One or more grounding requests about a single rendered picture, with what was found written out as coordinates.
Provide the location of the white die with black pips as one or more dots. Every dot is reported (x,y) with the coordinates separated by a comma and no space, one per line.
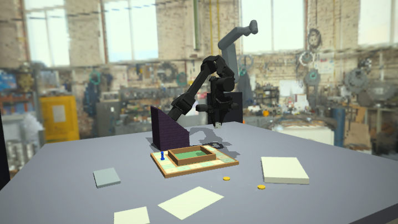
(217,126)

